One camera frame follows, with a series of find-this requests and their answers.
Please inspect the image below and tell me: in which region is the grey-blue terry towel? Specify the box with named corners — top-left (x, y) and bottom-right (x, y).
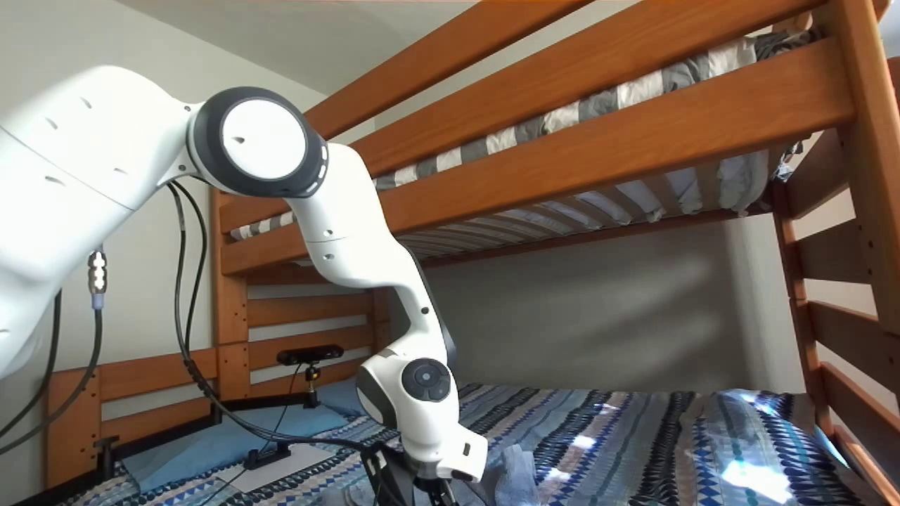
top-left (461, 440), bottom-right (570, 506)

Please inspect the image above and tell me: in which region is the blue pillow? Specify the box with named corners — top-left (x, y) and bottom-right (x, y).
top-left (317, 373), bottom-right (379, 422)

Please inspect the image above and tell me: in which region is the black stereo camera on tripod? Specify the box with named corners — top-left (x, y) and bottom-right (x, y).
top-left (275, 343), bottom-right (345, 367)

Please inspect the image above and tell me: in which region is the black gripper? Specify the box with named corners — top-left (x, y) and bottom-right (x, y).
top-left (404, 471), bottom-right (461, 506)

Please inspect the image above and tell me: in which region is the grey striped bunk mattress bedding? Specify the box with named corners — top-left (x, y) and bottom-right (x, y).
top-left (227, 9), bottom-right (828, 248)

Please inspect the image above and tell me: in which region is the small black camera tripod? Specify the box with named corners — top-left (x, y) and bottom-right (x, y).
top-left (298, 363), bottom-right (327, 411)

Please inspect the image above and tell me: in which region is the wooden bunk bed frame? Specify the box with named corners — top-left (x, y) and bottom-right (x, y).
top-left (208, 0), bottom-right (900, 506)

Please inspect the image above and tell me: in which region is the flat light blue pillowcase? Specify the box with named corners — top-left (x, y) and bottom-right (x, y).
top-left (122, 401), bottom-right (355, 495)

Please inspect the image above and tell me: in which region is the blue patterned bed blanket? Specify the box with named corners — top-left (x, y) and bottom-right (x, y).
top-left (54, 377), bottom-right (857, 506)

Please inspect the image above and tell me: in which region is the low wooden bed footboard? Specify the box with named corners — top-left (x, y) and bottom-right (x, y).
top-left (42, 345), bottom-right (222, 488)

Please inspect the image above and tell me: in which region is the black cable adapter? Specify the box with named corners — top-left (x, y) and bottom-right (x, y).
top-left (244, 445), bottom-right (292, 471)

